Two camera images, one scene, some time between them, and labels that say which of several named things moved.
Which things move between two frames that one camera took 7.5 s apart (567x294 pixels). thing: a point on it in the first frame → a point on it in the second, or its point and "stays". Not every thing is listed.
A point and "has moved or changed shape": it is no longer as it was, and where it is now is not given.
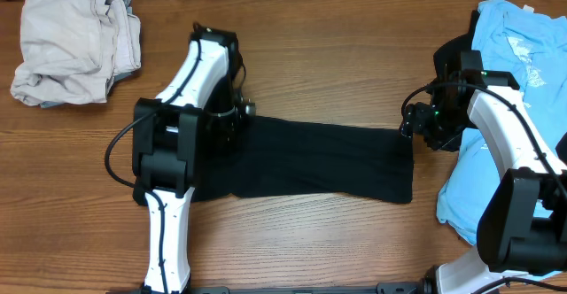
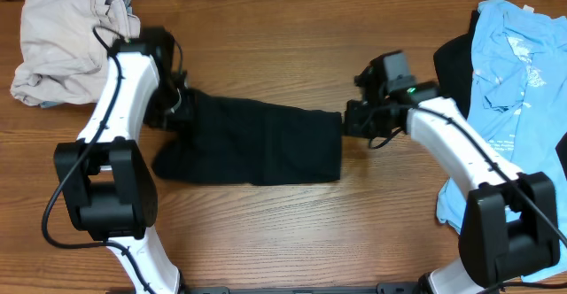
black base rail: [428, 286] stays
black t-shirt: [292, 158] has moved or changed shape
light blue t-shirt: [532, 46] stays
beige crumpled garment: [75, 43] stays
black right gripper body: [438, 126] → [367, 121]
